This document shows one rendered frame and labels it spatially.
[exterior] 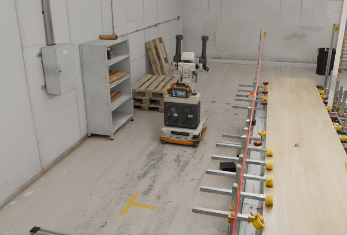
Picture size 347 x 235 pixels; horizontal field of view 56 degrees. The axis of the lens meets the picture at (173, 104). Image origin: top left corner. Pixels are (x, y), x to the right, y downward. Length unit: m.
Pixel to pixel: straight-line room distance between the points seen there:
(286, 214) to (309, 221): 0.15
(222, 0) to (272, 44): 2.06
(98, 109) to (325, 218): 3.84
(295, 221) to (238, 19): 8.96
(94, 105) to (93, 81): 0.40
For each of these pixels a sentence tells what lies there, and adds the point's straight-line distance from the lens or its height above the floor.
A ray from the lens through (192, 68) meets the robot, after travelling 5.15.
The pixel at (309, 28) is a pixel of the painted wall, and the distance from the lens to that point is 10.90.
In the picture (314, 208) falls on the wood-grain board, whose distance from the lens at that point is 2.56.
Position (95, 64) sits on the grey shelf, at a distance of 5.18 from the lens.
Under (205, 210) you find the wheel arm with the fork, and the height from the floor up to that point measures 0.96.
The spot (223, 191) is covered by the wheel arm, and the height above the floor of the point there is 0.96.
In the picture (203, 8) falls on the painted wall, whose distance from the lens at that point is 10.98.
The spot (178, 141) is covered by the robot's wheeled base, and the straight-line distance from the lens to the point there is 5.14.
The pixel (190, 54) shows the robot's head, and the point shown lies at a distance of 5.22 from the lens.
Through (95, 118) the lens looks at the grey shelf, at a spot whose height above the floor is 0.36.
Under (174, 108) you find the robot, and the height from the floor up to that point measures 0.60.
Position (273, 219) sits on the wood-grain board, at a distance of 2.38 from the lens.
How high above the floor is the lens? 2.34
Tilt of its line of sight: 20 degrees down
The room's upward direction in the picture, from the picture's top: straight up
